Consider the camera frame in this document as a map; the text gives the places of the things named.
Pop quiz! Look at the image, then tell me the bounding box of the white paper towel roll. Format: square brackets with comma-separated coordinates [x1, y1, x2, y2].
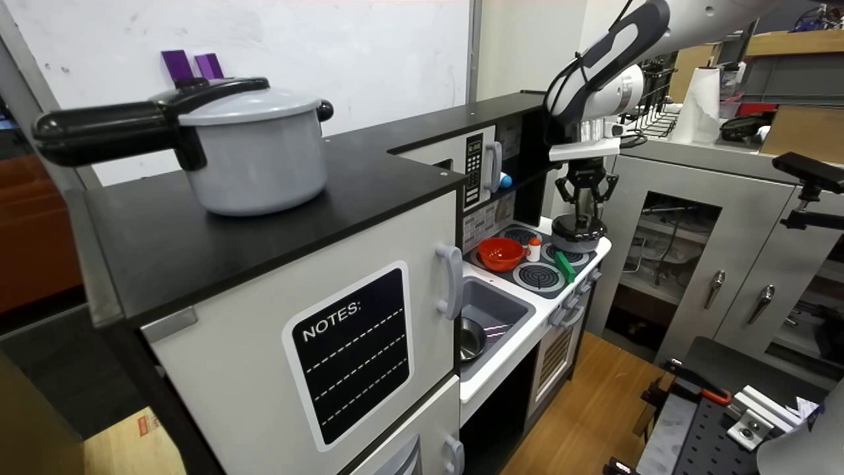
[673, 70, 720, 145]

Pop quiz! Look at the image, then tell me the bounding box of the orange white toy bottle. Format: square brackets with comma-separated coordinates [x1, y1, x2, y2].
[528, 235, 544, 265]

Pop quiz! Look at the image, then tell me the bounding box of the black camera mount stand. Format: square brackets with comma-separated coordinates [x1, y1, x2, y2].
[773, 153, 844, 231]

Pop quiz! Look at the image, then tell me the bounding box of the black perforated metal plate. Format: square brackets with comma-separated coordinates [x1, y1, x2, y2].
[636, 388, 798, 475]

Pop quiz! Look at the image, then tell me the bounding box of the red toy bowl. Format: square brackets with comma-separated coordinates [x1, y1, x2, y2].
[476, 239, 524, 272]

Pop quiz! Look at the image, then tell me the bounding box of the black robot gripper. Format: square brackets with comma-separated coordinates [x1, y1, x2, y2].
[557, 160, 620, 234]

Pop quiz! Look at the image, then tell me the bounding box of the cardboard box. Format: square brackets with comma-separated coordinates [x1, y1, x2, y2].
[82, 408, 186, 475]

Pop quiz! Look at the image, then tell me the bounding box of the toy kitchen play set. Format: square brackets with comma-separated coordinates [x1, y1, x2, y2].
[82, 91, 617, 475]

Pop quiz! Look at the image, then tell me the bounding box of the purple plastic clip right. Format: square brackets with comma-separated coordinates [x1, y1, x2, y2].
[194, 54, 224, 80]

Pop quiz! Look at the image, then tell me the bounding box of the green toy stick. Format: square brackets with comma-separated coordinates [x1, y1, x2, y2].
[553, 251, 577, 285]

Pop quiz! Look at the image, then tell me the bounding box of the grey toy sink basin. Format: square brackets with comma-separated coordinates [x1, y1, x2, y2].
[458, 278, 536, 381]

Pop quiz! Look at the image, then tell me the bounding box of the black transparent pot lid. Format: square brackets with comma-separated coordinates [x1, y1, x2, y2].
[550, 214, 607, 243]

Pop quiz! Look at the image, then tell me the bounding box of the small grey toy pot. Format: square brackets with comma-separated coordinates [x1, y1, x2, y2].
[550, 234, 603, 253]

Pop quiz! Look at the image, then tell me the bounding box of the dark toy pan in sink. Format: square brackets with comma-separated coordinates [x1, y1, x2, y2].
[458, 321, 484, 365]

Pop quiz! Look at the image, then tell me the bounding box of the toy microwave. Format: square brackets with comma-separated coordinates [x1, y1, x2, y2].
[400, 127, 503, 212]

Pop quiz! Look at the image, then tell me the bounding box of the grey metal cabinet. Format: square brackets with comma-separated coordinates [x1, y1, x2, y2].
[587, 139, 840, 363]

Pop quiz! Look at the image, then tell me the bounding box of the large grey enamel pot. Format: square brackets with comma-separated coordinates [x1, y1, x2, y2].
[180, 88, 335, 216]

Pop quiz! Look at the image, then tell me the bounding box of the black notes chalkboard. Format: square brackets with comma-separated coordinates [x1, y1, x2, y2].
[290, 268, 409, 445]

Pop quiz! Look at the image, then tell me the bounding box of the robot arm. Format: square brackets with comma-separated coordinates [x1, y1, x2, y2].
[544, 0, 778, 240]

